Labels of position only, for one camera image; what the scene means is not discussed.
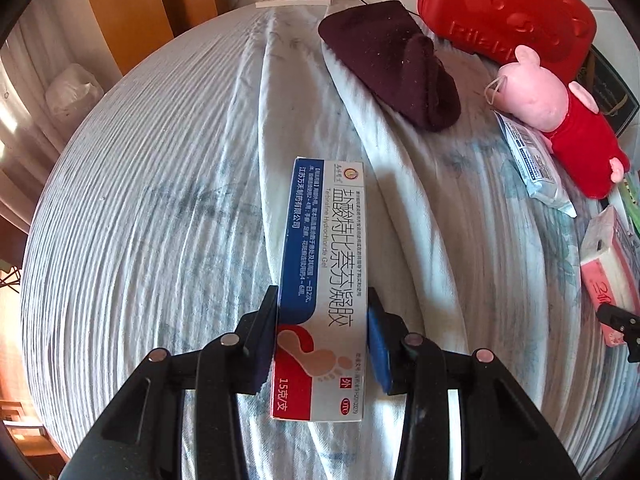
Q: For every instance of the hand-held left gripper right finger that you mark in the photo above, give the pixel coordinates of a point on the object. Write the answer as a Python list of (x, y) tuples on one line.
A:
[(382, 355)]

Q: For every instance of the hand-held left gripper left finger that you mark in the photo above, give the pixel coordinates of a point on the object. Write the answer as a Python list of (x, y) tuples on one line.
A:
[(265, 340)]

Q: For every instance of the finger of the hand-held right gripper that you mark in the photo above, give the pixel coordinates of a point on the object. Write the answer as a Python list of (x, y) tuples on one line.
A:
[(625, 327)]

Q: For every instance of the pink tissue box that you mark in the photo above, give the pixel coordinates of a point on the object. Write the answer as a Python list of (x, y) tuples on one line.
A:
[(607, 270)]

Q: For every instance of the white blue ointment box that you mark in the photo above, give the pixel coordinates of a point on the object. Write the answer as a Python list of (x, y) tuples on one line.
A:
[(325, 240)]

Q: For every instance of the green plush cloth toy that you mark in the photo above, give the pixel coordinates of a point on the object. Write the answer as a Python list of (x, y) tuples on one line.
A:
[(631, 200)]

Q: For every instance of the pink pig plush red dress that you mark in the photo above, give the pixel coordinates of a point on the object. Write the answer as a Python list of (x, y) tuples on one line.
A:
[(575, 130)]

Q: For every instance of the white wipe packet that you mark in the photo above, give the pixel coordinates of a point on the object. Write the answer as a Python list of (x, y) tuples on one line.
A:
[(535, 165)]

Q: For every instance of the dark gift box gold print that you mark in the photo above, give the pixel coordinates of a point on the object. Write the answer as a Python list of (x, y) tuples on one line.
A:
[(612, 90)]

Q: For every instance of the maroon knitted cloth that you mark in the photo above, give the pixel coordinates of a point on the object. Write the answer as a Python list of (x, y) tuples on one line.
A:
[(390, 55)]

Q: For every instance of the white plastic bag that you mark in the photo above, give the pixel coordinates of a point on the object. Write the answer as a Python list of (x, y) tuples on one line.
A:
[(72, 92)]

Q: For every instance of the beige curtain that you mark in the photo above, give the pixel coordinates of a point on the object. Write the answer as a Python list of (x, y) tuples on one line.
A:
[(25, 125)]

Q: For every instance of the white book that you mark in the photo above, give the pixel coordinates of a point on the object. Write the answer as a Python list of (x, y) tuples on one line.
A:
[(280, 2)]

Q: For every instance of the red plastic handbag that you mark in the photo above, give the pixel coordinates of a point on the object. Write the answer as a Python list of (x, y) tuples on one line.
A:
[(500, 10)]

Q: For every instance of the wooden panel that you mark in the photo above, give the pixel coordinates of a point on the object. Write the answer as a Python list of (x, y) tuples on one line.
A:
[(140, 5)]

